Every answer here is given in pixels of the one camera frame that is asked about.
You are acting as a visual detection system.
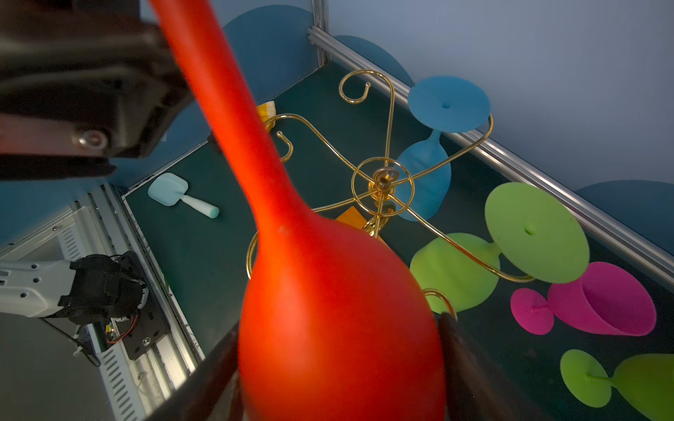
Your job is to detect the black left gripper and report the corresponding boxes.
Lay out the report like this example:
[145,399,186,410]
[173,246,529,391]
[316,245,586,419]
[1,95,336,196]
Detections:
[1,1,193,181]

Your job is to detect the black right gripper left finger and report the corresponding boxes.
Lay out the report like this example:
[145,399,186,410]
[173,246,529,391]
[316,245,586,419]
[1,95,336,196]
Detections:
[147,322,240,420]

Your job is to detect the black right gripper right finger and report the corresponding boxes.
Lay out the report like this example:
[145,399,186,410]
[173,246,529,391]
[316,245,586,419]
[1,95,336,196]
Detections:
[438,312,551,420]

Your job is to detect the red wine glass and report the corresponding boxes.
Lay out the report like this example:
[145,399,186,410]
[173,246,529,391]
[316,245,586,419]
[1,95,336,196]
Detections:
[153,1,446,420]

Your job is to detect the magenta wine glass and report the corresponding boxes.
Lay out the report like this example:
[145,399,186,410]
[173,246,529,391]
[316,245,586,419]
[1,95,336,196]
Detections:
[510,262,656,337]

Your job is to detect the green wine glass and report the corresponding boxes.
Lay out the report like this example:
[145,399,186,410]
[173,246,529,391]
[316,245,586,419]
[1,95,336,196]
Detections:
[559,349,673,420]
[410,182,590,312]

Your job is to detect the wooden rack base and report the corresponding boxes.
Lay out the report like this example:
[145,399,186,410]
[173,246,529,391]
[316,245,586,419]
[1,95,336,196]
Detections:
[336,206,377,237]

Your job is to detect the back blue wine glass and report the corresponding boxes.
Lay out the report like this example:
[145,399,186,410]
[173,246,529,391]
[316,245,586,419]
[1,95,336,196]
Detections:
[396,75,491,219]

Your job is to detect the light blue plastic scoop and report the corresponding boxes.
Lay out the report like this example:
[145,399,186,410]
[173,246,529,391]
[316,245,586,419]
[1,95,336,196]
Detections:
[147,173,220,219]

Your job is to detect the yellow glove with logo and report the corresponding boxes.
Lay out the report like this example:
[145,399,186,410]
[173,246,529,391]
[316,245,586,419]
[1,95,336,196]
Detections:
[256,100,277,133]

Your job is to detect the front aluminium rail bed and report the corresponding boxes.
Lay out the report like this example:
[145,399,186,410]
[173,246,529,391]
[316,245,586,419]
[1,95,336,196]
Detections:
[1,184,203,420]

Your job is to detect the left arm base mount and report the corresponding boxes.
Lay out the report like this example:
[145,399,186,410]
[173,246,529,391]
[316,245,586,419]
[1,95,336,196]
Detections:
[1,251,170,361]

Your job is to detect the horizontal aluminium back rail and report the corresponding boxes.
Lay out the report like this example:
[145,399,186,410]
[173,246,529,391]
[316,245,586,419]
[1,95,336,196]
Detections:
[307,26,673,285]

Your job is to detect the gold wire wine glass rack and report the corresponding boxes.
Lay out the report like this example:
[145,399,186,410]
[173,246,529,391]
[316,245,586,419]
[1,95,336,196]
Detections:
[246,69,535,283]

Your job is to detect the left aluminium frame post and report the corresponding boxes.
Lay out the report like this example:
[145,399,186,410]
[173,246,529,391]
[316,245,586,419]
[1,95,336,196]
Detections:
[312,0,330,67]

